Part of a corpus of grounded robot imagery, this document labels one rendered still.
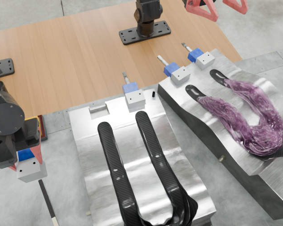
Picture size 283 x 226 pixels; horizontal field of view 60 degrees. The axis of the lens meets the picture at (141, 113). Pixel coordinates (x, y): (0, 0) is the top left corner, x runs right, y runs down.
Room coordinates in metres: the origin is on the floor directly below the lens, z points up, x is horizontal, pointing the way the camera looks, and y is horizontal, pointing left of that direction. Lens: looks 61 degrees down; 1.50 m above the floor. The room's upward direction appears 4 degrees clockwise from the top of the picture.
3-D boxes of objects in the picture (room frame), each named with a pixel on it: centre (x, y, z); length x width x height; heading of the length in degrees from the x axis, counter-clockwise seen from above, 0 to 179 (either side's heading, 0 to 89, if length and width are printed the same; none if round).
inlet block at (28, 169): (0.19, 0.26, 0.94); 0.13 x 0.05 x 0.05; 23
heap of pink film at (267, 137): (0.36, -0.30, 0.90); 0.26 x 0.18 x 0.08; 40
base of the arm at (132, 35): (0.74, 0.01, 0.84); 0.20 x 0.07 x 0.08; 114
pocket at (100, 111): (0.33, 0.12, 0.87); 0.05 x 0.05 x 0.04; 23
